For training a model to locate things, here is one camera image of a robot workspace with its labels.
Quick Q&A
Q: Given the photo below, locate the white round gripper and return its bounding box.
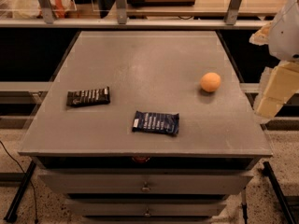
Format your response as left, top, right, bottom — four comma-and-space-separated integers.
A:
249, 0, 299, 119

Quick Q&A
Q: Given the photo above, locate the blue rxbar blueberry wrapper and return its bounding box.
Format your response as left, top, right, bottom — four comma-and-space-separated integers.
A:
132, 111, 179, 135

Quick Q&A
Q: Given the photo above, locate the black rxbar chocolate wrapper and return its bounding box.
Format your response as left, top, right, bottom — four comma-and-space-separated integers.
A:
66, 87, 110, 107

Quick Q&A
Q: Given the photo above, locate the orange ball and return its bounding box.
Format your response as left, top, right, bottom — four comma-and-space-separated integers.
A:
200, 73, 221, 92

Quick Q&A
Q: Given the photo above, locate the grey drawer cabinet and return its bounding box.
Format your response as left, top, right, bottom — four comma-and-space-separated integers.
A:
21, 31, 272, 224

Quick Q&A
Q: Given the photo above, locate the lower grey drawer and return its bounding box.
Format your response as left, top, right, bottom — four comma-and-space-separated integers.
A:
65, 200, 226, 217

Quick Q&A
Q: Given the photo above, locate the grey drawer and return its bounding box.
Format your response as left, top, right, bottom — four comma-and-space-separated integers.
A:
65, 200, 226, 217
39, 172, 252, 195

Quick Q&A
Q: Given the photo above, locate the upper grey drawer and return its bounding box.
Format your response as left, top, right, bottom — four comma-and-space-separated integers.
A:
39, 172, 252, 195

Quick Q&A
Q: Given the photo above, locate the white plastic bag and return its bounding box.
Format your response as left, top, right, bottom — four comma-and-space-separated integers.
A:
11, 0, 73, 19

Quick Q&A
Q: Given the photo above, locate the black right floor rail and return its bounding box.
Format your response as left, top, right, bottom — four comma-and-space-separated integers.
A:
263, 161, 298, 224

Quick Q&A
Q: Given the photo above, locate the black floor rail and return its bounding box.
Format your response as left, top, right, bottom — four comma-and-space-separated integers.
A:
1, 161, 36, 223
263, 161, 298, 224

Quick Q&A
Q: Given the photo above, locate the metal shelf frame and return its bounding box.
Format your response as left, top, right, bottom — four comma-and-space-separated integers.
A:
0, 0, 275, 29

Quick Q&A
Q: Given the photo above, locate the black floor cable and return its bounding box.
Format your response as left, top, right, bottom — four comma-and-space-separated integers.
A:
0, 140, 39, 224

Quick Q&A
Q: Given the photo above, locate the black left floor rail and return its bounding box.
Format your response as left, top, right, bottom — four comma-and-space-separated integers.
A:
1, 161, 36, 223

